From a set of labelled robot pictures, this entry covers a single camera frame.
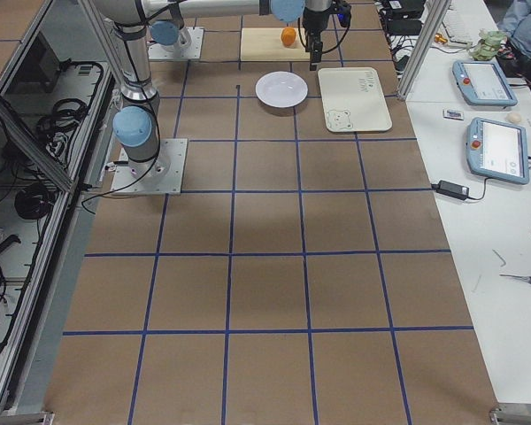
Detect beige egg shaped object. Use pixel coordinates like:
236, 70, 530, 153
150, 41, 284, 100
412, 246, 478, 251
506, 112, 522, 124

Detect orange fruit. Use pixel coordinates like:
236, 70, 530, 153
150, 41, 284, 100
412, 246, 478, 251
280, 27, 297, 48

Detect cream bear tray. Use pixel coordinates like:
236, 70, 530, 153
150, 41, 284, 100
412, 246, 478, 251
317, 67, 392, 133

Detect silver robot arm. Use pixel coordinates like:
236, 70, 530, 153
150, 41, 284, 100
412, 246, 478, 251
93, 1, 281, 106

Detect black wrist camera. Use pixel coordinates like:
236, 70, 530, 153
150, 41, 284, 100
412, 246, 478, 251
335, 0, 351, 28

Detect aluminium frame post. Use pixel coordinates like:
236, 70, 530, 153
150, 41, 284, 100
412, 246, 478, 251
397, 0, 451, 101

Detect white round plate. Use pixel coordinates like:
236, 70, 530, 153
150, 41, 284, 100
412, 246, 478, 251
255, 71, 308, 108

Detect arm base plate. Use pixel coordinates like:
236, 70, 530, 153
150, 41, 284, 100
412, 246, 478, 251
111, 138, 188, 197
148, 21, 204, 62

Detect small white card box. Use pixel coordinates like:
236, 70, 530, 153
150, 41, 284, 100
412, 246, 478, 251
442, 109, 465, 120

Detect blue teach pendant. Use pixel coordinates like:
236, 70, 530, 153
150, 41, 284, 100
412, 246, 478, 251
466, 117, 530, 185
451, 60, 518, 107

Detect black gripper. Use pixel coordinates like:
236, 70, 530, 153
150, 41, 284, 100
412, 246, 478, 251
302, 0, 332, 71

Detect black power adapter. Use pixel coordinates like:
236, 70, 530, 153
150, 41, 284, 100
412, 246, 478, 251
431, 180, 469, 200

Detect near blue teach pendant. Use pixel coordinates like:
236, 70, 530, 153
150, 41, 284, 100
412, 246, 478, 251
466, 117, 530, 185

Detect green white tape rolls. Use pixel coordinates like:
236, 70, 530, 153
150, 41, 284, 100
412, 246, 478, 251
470, 29, 507, 61

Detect white keyboard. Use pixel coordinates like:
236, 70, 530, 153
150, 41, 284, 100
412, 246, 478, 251
441, 4, 473, 48

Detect wooden cutting board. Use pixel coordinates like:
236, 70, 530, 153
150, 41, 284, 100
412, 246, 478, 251
240, 27, 309, 62

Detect far blue teach pendant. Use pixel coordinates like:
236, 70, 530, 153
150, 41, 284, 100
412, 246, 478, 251
451, 60, 518, 107

